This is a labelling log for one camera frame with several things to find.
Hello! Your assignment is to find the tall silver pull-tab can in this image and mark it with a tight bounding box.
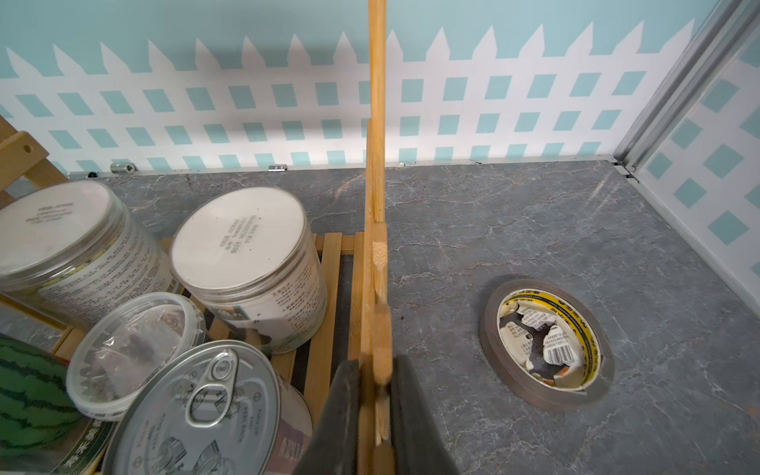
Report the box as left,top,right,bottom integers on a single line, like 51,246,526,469
1,334,115,474

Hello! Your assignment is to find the wooden two-tier shelf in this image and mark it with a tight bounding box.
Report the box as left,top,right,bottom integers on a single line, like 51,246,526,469
1,1,401,474

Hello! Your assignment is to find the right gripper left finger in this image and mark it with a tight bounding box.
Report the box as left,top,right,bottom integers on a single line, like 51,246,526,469
293,359,361,475

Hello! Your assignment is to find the short pull-tab tin can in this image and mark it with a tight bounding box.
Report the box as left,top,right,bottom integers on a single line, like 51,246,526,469
102,340,314,474

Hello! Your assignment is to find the small clear lid jar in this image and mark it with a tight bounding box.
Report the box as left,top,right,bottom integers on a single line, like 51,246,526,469
65,292,207,422

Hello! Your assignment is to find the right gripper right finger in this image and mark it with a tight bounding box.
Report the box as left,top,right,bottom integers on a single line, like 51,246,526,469
390,355,459,475

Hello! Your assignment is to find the white lid jar right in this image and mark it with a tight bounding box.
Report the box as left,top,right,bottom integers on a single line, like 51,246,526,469
169,187,328,354

